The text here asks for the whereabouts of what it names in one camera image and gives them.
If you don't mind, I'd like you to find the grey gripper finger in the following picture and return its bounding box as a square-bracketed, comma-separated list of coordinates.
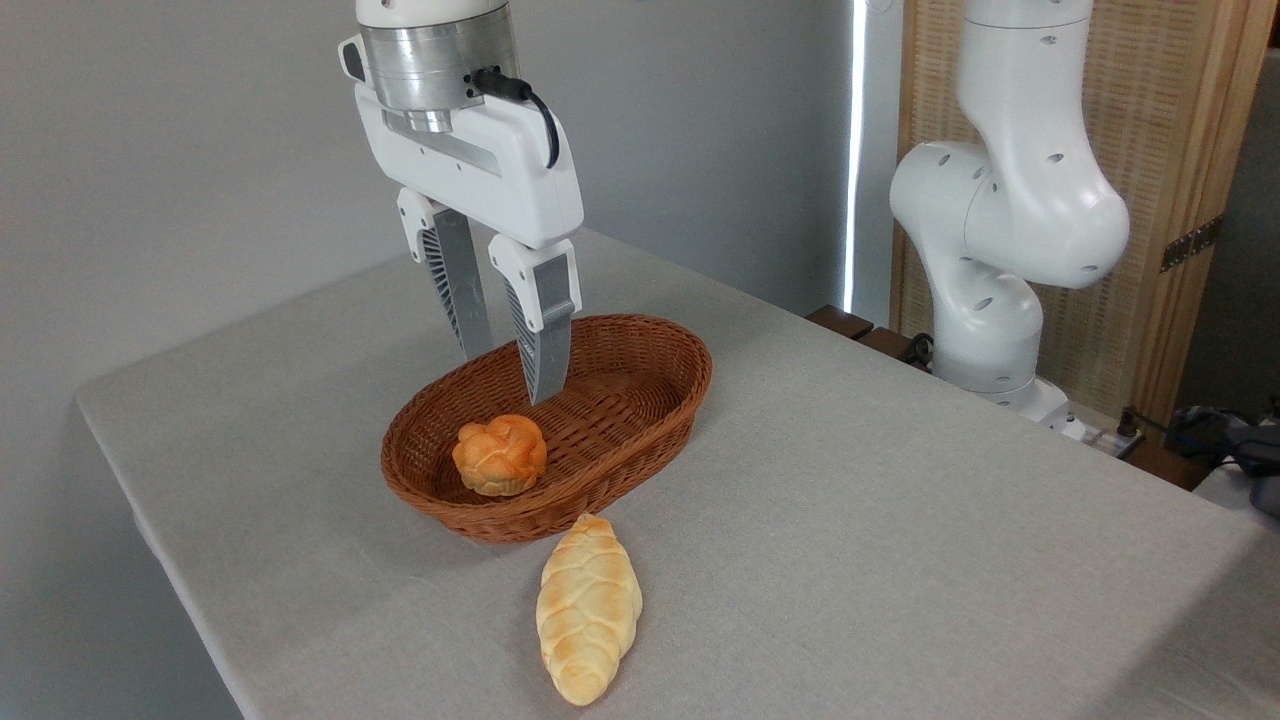
[396, 187, 497, 362]
[488, 237, 583, 407]

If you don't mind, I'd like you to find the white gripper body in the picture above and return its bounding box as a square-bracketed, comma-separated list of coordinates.
[354, 85, 585, 252]

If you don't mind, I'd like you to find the round orange bread roll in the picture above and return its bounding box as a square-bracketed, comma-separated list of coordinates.
[451, 414, 549, 498]

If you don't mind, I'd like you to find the long braided bread loaf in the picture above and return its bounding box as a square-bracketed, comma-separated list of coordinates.
[535, 512, 644, 707]

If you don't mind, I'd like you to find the brown wicker basket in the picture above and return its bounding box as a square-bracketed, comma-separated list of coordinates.
[380, 314, 714, 545]

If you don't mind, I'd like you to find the dark brown wooden block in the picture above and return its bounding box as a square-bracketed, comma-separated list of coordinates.
[858, 326, 933, 367]
[805, 304, 877, 342]

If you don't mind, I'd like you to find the grey tablecloth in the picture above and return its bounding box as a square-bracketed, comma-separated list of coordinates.
[75, 225, 1280, 720]

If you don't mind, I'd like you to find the white power strip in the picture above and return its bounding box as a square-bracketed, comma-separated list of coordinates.
[1060, 415, 1147, 462]

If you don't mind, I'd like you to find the wooden rattan folding screen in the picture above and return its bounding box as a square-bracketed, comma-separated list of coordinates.
[889, 0, 1280, 433]

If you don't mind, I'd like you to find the metal screen hinge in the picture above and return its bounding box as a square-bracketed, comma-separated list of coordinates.
[1160, 215, 1224, 274]

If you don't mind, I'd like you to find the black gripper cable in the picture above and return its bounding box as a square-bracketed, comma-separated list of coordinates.
[470, 67, 562, 170]

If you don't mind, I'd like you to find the dark cable bundle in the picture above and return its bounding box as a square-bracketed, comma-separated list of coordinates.
[1165, 400, 1280, 518]

